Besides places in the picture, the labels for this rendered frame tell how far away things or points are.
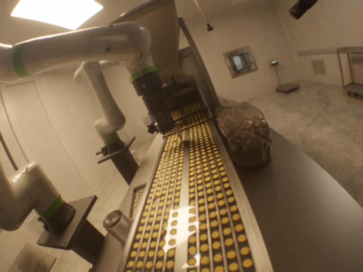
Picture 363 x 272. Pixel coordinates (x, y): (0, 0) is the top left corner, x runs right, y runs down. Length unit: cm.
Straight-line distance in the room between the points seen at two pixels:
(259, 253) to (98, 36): 47
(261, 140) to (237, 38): 433
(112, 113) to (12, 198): 71
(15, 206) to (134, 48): 51
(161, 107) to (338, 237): 58
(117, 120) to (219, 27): 413
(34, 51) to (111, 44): 23
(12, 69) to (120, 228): 56
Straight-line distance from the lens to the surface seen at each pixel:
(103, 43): 38
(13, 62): 54
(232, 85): 448
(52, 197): 60
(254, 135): 45
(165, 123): 49
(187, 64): 97
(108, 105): 95
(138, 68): 48
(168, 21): 68
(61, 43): 43
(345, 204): 45
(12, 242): 246
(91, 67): 100
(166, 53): 71
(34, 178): 57
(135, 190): 72
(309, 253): 37
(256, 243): 21
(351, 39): 408
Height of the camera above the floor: 114
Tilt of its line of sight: 19 degrees down
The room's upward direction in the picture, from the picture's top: 25 degrees counter-clockwise
